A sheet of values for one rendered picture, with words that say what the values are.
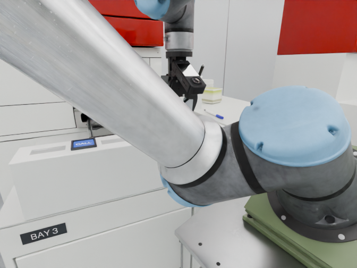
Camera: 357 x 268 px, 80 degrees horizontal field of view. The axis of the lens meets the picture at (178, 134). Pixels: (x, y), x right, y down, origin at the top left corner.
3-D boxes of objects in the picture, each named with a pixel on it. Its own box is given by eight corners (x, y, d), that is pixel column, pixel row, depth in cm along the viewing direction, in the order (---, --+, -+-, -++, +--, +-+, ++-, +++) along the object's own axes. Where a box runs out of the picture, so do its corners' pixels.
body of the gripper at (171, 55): (183, 94, 65) (184, 52, 61) (197, 98, 58) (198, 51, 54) (160, 95, 62) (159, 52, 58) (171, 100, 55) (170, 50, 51)
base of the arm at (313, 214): (394, 175, 34) (396, 142, 28) (341, 251, 33) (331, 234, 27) (303, 141, 46) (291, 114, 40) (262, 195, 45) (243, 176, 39)
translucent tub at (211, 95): (200, 102, 103) (200, 88, 101) (209, 100, 108) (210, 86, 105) (212, 104, 98) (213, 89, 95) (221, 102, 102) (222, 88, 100)
